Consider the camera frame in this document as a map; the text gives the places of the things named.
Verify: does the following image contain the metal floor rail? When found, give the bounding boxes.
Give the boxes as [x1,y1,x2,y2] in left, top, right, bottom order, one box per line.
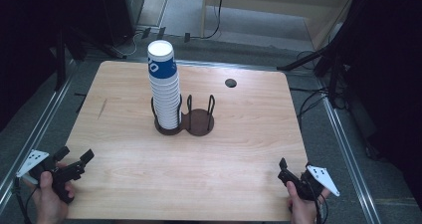
[0,60,78,205]
[316,78,382,224]

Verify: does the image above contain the black stand legs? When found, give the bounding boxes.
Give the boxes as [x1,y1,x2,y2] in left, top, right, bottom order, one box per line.
[49,24,127,93]

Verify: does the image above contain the black tripod stand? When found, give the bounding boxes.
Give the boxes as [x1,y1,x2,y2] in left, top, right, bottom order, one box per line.
[277,21,353,110]

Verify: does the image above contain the person's right hand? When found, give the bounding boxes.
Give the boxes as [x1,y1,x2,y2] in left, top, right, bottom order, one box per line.
[286,180,331,224]

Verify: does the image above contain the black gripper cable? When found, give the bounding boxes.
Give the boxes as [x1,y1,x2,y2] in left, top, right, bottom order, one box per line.
[312,183,329,224]
[12,177,38,224]

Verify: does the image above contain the person's left hand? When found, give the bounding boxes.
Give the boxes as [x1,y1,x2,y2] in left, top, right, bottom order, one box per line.
[32,162,76,224]

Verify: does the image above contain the stack of white paper cups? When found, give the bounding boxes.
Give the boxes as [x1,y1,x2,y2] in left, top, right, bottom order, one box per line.
[147,72,183,130]

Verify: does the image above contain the white floor cable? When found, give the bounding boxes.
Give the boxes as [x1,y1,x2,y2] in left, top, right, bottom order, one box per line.
[123,30,144,58]

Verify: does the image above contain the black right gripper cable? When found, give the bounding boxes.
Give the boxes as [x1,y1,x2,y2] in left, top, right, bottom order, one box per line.
[312,183,329,224]

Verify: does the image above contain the dark wire cup holder rack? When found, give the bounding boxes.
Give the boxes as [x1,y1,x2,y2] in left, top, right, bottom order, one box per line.
[150,94,216,137]

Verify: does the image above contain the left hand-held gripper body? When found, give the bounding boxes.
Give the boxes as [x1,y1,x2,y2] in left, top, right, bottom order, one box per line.
[16,149,86,205]

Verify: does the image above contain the black hanging cable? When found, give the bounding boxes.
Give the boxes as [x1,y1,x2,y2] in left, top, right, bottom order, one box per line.
[202,0,226,41]

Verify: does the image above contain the black floor cables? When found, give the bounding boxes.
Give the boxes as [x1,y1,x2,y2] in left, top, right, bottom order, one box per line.
[288,49,334,119]

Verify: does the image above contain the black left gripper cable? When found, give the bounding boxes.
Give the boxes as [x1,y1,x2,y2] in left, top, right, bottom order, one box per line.
[12,177,38,224]

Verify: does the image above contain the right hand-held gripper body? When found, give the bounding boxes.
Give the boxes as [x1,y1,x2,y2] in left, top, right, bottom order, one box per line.
[278,164,341,202]

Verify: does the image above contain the dark cabinet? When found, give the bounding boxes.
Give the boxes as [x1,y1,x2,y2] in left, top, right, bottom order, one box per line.
[99,0,145,48]

